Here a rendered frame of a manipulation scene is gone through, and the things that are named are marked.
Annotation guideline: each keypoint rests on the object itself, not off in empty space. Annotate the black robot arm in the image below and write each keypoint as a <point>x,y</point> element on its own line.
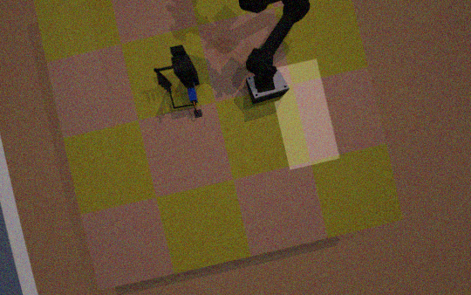
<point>260,62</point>

